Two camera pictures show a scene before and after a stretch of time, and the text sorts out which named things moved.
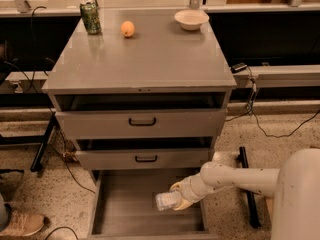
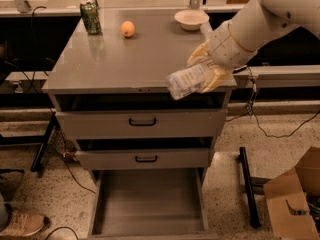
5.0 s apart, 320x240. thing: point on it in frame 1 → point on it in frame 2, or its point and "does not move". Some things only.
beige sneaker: (23, 224) does not move
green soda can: (91, 17) does not move
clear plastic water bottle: (166, 200) → (190, 80)
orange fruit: (127, 29) does not move
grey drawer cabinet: (144, 101) does not move
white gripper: (189, 188) → (224, 48)
